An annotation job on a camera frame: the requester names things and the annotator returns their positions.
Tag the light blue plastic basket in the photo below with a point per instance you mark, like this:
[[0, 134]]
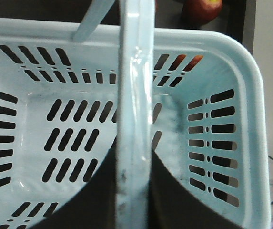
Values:
[[68, 90]]

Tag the red apple front right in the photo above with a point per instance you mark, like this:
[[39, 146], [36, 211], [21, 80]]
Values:
[[200, 12]]

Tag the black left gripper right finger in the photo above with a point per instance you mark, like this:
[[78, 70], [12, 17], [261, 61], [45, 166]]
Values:
[[171, 206]]

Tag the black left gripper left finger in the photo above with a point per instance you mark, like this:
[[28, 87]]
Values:
[[93, 207]]

